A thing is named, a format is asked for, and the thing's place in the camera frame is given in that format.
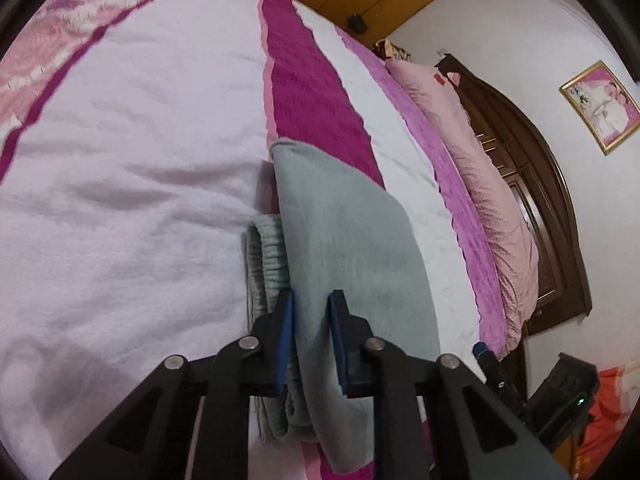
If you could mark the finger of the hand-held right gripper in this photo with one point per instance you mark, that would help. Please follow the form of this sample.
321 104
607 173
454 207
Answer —
492 367

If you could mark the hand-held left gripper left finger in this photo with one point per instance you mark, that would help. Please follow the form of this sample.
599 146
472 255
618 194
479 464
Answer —
285 340

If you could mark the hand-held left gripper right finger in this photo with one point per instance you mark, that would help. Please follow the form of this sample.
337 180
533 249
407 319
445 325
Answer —
338 345

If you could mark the grey pants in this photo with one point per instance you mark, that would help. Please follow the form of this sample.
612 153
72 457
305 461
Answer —
340 240

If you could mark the orange cloth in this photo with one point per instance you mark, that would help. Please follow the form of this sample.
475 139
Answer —
610 420

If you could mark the pink pillow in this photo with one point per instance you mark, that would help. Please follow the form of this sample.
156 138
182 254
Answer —
475 170

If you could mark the dark wooden headboard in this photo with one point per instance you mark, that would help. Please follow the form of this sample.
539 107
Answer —
545 170

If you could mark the pink and white blanket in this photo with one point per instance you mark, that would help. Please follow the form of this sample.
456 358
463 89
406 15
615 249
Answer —
125 160

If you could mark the gold framed picture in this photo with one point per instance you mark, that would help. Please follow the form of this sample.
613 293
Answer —
602 105

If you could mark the floral cloth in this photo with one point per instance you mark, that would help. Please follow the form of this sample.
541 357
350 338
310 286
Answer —
392 50

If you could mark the small black box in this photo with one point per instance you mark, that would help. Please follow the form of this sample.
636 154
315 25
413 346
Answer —
356 23

